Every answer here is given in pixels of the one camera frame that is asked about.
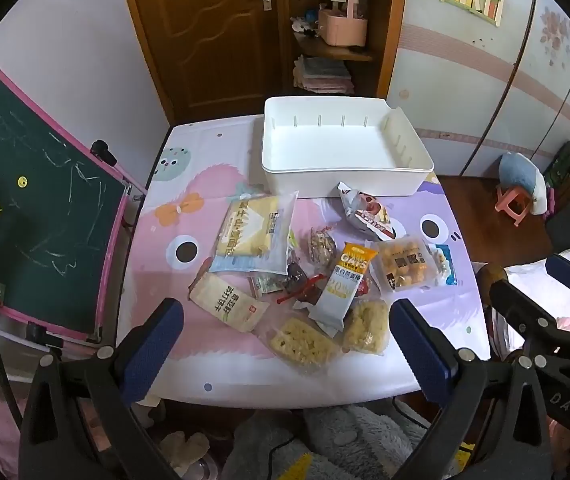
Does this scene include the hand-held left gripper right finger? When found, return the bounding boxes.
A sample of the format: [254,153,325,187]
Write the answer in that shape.
[389,298,553,480]

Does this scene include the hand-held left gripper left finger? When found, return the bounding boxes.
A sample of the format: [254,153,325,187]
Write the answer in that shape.
[19,297,186,480]

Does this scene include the clear rice crisp packet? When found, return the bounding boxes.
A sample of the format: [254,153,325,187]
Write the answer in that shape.
[341,299,391,357]
[265,316,342,376]

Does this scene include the blue white small packet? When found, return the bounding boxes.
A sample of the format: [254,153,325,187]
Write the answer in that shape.
[427,244,458,287]

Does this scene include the beige cracker packet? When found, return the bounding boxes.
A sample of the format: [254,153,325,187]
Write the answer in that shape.
[188,272,271,333]

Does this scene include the clear round cookie tray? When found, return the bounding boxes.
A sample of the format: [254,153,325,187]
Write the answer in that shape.
[370,234,440,293]

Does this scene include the orange white oat bar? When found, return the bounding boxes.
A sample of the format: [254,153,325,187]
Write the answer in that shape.
[307,242,378,338]

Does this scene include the clear packet with red spoon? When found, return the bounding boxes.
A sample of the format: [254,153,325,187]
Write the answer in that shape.
[276,275,328,311]

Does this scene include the clear nut packet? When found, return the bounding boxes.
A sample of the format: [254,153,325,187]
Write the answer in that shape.
[307,227,337,266]

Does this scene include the dark red snack packet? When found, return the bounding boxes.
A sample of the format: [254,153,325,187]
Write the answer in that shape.
[282,260,311,296]

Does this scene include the yellow bread packet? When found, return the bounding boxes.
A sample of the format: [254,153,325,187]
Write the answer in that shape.
[209,191,300,276]

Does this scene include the red white snack bag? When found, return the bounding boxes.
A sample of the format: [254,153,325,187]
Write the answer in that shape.
[336,181,397,241]

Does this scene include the white plastic storage bin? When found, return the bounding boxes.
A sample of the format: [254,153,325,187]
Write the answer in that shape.
[261,96,434,199]

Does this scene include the white bedding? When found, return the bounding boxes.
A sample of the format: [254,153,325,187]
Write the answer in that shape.
[507,237,570,336]

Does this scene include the pink plastic stool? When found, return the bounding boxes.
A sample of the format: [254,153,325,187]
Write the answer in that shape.
[495,186,533,227]

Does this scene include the beige plush slipper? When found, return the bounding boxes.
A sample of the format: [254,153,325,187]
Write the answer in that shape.
[160,432,211,476]

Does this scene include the grey fluffy blanket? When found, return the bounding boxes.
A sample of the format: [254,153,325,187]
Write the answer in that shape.
[220,402,466,480]

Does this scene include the pink stool with blue cushion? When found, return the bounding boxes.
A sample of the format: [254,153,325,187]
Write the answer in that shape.
[497,152,548,213]

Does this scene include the pink framed chalkboard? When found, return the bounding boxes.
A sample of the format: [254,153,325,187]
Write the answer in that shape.
[0,63,148,345]

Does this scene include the floral printed wardrobe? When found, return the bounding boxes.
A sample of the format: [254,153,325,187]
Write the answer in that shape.
[385,0,570,178]

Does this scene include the stack of folded cloths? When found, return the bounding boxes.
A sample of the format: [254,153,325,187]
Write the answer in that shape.
[292,56,356,95]

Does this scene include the brown wooden corner shelf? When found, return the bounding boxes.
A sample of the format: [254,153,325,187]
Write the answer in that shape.
[280,0,408,101]

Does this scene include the brown wooden door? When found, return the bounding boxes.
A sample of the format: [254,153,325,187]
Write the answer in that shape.
[118,0,286,126]

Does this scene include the pink basket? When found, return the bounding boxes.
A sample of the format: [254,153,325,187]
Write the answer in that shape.
[317,0,368,47]

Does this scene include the small toys on shelf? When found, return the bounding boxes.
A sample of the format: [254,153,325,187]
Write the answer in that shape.
[291,9,321,37]

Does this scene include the brown wooden chair post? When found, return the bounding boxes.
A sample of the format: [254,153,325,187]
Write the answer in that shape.
[476,262,510,361]

